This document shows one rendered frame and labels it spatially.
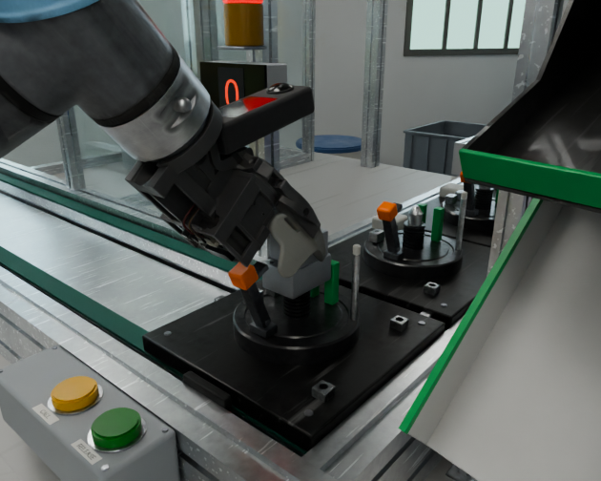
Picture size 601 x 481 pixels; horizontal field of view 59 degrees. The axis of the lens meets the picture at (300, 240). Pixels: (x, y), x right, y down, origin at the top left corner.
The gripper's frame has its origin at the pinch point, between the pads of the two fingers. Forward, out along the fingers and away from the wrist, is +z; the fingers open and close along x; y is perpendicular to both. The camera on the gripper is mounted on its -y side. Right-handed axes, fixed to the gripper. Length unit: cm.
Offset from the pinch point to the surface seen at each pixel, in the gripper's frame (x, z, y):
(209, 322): -8.5, 3.8, 11.3
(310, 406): 9.5, 1.2, 14.2
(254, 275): 1.0, -4.5, 6.5
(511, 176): 23.4, -15.0, -1.9
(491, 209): 1.9, 38.9, -31.3
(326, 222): -38, 52, -26
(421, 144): -83, 143, -119
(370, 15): -63, 52, -96
